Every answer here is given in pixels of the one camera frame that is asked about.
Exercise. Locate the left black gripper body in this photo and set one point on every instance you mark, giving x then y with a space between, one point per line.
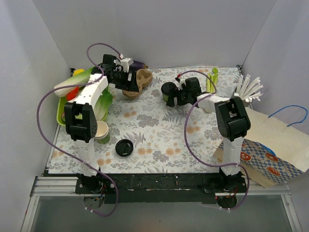
132 80

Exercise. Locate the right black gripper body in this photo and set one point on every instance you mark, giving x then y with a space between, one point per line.
172 95

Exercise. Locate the green paper coffee cup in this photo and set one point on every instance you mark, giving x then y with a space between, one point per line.
165 97

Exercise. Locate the black cup lid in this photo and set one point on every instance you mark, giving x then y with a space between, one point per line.
166 87
124 148

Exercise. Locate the cardboard cup carrier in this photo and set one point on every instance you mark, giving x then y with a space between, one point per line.
144 78

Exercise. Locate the checkered paper takeout bag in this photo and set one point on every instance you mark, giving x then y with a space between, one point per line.
271 153

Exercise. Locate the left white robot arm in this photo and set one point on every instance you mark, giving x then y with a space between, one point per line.
81 123

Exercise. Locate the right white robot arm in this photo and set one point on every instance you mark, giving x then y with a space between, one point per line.
232 119

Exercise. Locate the purple eggplant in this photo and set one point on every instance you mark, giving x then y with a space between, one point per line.
137 65

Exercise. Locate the celery stalk toy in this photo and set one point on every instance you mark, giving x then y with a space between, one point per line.
212 79

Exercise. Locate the floral table mat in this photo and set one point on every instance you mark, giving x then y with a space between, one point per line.
181 139

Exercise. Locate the napa cabbage toy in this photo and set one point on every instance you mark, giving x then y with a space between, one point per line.
102 104

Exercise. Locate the long white cabbage toy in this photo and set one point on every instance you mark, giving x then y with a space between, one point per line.
81 78

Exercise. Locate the yellow pepper toy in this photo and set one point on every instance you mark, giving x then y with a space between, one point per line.
77 71

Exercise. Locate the straw holder with straws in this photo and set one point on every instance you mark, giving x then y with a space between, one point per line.
248 90

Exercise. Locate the red pepper toy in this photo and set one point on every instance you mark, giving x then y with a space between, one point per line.
71 95

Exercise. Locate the stacked green paper cups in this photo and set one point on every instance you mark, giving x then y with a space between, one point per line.
102 136

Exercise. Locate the black cup lid on mat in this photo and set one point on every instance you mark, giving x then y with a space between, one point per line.
124 148

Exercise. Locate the green vegetable basket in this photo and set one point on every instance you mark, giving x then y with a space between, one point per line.
60 113

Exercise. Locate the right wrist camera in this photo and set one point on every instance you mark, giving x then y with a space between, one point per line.
181 81

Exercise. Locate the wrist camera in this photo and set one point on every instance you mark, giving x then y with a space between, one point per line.
125 63
181 81

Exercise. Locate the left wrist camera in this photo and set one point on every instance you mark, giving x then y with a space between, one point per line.
125 63

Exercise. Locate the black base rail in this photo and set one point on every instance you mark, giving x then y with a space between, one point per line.
158 188

